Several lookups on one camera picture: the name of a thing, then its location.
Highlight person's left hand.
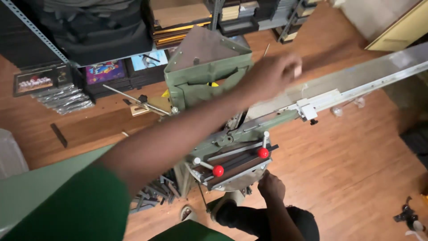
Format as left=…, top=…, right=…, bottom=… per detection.
left=241, top=53, right=303, bottom=105

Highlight person's right hand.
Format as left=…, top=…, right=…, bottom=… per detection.
left=257, top=170, right=287, bottom=206

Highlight red ball lever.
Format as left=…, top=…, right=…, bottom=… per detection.
left=257, top=131, right=270, bottom=159
left=193, top=157, right=225, bottom=177

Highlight person's black trousers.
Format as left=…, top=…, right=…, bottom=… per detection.
left=214, top=199, right=320, bottom=241

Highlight clear plastic wrapper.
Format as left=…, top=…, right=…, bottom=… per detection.
left=330, top=96, right=367, bottom=118

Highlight green mitre cutting machine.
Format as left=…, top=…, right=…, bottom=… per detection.
left=163, top=26, right=301, bottom=215

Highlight person's beige slipper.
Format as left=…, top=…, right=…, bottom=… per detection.
left=180, top=204, right=198, bottom=222

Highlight pale yellow cabinet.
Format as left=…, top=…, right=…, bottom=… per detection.
left=364, top=0, right=428, bottom=52

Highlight light blue framed picture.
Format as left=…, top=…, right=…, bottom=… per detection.
left=131, top=50, right=169, bottom=72

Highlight small wooden block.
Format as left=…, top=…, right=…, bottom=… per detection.
left=130, top=104, right=152, bottom=117

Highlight dark grey mat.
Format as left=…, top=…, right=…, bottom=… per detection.
left=399, top=122, right=428, bottom=165

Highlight black scrap heap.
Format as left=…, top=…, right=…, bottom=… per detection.
left=393, top=195, right=428, bottom=241

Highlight thin metal support rod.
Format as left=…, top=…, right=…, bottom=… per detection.
left=102, top=84, right=172, bottom=116

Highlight colourful purple framed picture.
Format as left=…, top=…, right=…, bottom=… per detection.
left=84, top=60, right=127, bottom=85

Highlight person's green shirt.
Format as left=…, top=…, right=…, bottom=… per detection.
left=0, top=163, right=235, bottom=241

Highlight metal shelf rack with frames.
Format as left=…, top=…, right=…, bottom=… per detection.
left=0, top=0, right=323, bottom=69

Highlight pale green board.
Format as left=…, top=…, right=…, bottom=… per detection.
left=0, top=144, right=115, bottom=235

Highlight black framed group photo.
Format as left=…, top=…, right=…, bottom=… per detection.
left=13, top=66, right=73, bottom=98

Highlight clear plastic bag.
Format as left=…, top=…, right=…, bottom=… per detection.
left=0, top=129, right=29, bottom=180

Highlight white rail stop block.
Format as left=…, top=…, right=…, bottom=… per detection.
left=296, top=98, right=319, bottom=126

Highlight long metal measuring rail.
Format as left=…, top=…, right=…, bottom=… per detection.
left=247, top=42, right=428, bottom=122

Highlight pile of frame offcuts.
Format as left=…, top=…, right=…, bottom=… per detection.
left=129, top=169, right=182, bottom=215

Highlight black frame moulding offcut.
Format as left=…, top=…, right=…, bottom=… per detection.
left=50, top=123, right=68, bottom=149

